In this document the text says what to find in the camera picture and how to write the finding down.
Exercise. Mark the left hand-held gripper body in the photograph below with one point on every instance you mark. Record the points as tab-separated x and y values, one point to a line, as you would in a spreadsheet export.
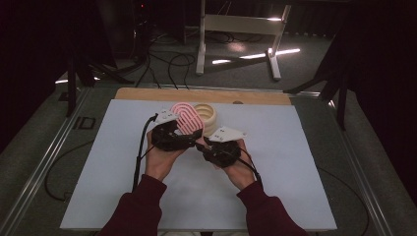
167	137

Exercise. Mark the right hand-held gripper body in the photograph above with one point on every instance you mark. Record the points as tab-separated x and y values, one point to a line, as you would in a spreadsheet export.
223	152

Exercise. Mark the pink hairbrush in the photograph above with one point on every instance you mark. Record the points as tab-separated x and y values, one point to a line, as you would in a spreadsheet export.
188	118

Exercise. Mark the cream ribbed round holder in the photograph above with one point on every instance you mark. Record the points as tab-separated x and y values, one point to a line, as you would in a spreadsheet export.
209	118

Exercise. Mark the person's left hand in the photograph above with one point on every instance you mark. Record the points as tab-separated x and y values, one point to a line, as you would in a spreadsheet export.
160	162

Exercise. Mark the person's right hand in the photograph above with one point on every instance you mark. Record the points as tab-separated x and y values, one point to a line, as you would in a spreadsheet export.
242	173

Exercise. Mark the pale blue table mat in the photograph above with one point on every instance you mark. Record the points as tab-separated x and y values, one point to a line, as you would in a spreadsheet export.
278	164

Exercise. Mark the black stand legs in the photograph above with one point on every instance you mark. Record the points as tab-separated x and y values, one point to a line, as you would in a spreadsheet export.
342	108
71	95

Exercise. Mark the black floor bracket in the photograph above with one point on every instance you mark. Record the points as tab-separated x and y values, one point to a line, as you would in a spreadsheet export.
84	123

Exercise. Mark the white metal stand frame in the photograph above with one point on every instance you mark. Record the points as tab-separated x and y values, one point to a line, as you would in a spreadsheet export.
242	24

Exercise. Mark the metal floor rail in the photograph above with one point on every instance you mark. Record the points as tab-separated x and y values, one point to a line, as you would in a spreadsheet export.
364	183
42	167

